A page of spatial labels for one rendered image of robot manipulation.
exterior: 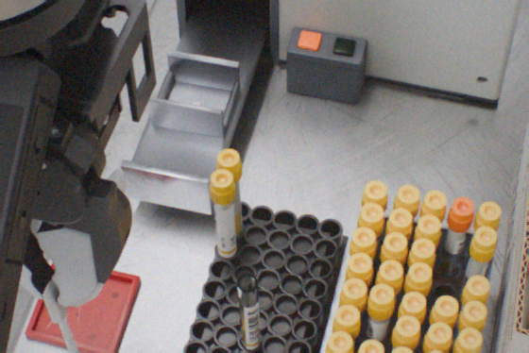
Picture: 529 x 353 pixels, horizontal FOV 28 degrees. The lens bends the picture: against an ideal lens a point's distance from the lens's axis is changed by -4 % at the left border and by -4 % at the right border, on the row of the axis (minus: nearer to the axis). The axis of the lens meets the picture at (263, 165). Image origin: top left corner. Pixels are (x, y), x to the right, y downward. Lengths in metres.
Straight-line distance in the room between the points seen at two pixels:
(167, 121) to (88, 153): 0.42
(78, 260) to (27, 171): 0.10
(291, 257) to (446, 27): 0.22
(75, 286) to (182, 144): 0.34
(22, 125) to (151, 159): 0.45
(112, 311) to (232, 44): 0.24
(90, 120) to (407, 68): 0.52
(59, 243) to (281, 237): 0.36
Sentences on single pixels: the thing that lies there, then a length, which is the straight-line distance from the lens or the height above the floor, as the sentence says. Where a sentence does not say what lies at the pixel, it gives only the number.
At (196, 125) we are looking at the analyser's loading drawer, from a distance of 0.82.
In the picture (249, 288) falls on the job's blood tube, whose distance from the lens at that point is 0.70.
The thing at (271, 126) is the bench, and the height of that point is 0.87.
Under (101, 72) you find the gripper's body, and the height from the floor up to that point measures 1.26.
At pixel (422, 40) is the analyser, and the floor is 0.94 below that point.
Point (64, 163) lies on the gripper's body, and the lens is 0.41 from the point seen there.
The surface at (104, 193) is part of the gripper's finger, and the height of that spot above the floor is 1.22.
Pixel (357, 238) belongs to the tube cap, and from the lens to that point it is 0.69.
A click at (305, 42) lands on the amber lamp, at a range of 0.87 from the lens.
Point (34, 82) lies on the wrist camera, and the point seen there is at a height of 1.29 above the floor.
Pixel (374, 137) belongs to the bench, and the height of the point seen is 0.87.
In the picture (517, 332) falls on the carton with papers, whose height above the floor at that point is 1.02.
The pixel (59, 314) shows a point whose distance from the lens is 0.53.
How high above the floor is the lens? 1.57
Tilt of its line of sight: 54 degrees down
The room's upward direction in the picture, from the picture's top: 1 degrees counter-clockwise
